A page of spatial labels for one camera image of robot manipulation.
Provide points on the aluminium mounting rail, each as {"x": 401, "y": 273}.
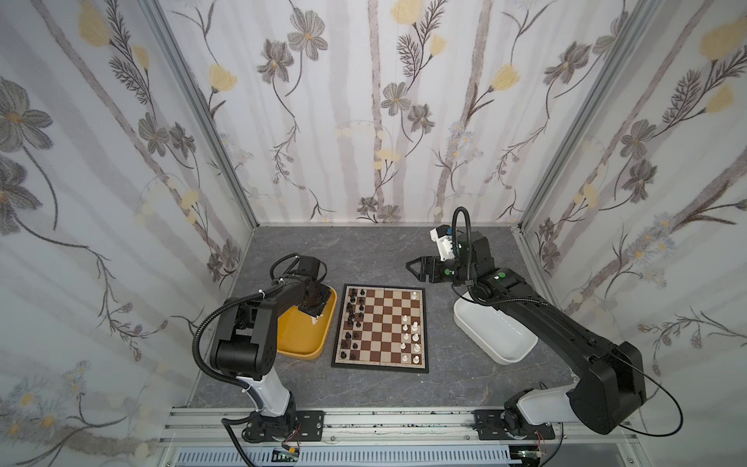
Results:
{"x": 343, "y": 427}

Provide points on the yellow plastic tray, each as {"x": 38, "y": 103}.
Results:
{"x": 303, "y": 337}

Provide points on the brown folding chess board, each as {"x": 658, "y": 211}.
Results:
{"x": 381, "y": 328}

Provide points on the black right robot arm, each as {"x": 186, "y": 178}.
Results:
{"x": 610, "y": 384}

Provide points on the white plastic tray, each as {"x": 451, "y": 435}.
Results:
{"x": 501, "y": 337}

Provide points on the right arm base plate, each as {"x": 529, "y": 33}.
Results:
{"x": 508, "y": 425}

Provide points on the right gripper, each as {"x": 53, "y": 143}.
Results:
{"x": 430, "y": 269}

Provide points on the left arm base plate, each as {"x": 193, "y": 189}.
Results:
{"x": 300, "y": 426}

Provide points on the white slotted cable duct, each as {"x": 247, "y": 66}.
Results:
{"x": 385, "y": 456}

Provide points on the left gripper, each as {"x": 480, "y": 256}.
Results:
{"x": 318, "y": 299}

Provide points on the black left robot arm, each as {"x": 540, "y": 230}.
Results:
{"x": 238, "y": 343}

